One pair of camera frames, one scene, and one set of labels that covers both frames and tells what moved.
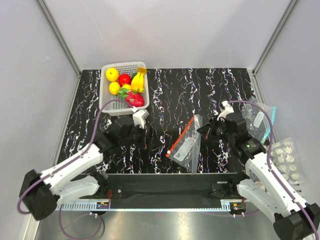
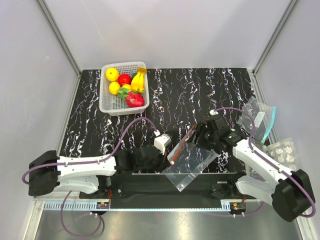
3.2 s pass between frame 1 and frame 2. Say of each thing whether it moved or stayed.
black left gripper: moved
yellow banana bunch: stayed
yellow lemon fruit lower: stayed
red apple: stayed
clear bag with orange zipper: moved
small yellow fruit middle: stayed
